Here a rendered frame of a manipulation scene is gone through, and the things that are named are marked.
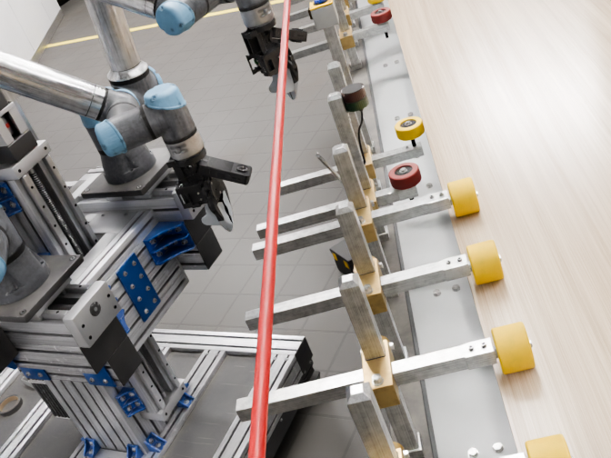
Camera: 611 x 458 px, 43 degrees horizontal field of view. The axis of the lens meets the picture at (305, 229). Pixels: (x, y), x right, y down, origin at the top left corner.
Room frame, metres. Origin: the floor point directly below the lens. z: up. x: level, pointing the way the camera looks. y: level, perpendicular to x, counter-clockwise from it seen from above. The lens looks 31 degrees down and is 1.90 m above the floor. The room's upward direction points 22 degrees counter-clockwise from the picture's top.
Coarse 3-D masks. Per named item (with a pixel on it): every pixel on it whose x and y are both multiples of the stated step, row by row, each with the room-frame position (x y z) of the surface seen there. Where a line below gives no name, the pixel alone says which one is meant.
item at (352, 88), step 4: (352, 84) 1.81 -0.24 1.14; (356, 84) 1.80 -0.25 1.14; (360, 84) 1.79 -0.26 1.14; (344, 88) 1.80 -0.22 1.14; (348, 88) 1.79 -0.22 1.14; (352, 88) 1.78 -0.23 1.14; (356, 88) 1.77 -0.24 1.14; (360, 88) 1.77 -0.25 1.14; (344, 92) 1.78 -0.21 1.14; (348, 92) 1.77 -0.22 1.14; (352, 92) 1.76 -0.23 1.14; (360, 100) 1.76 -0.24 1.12; (348, 112) 1.77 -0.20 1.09; (348, 116) 1.77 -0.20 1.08; (360, 124) 1.79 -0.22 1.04; (360, 128) 1.79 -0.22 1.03; (360, 140) 1.79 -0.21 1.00; (360, 144) 1.79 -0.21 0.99; (360, 148) 1.79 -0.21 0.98; (364, 156) 1.79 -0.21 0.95; (364, 160) 1.79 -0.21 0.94
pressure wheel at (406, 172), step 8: (392, 168) 1.76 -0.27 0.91; (400, 168) 1.75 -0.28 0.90; (408, 168) 1.74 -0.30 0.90; (416, 168) 1.72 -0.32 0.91; (392, 176) 1.72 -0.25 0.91; (400, 176) 1.71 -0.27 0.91; (408, 176) 1.70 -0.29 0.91; (416, 176) 1.70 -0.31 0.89; (392, 184) 1.72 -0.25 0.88; (400, 184) 1.70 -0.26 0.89; (408, 184) 1.69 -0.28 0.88
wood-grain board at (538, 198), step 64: (448, 0) 2.80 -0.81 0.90; (512, 0) 2.56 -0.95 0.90; (576, 0) 2.36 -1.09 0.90; (448, 64) 2.26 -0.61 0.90; (512, 64) 2.09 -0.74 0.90; (576, 64) 1.94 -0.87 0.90; (448, 128) 1.86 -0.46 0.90; (512, 128) 1.74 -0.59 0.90; (576, 128) 1.62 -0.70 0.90; (448, 192) 1.57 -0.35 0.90; (512, 192) 1.47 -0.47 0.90; (576, 192) 1.38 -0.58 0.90; (512, 256) 1.25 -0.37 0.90; (576, 256) 1.18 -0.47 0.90; (512, 320) 1.08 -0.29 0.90; (576, 320) 1.02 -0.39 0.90; (512, 384) 0.94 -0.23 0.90; (576, 384) 0.89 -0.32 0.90; (576, 448) 0.77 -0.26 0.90
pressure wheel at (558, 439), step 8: (536, 440) 0.75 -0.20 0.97; (544, 440) 0.75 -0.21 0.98; (552, 440) 0.74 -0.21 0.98; (560, 440) 0.73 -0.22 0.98; (528, 448) 0.74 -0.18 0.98; (536, 448) 0.73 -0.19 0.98; (544, 448) 0.73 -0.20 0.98; (552, 448) 0.73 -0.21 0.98; (560, 448) 0.72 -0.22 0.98; (528, 456) 0.76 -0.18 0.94; (536, 456) 0.72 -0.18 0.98; (544, 456) 0.72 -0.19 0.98; (552, 456) 0.71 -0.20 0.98; (560, 456) 0.71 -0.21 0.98; (568, 456) 0.71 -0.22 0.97
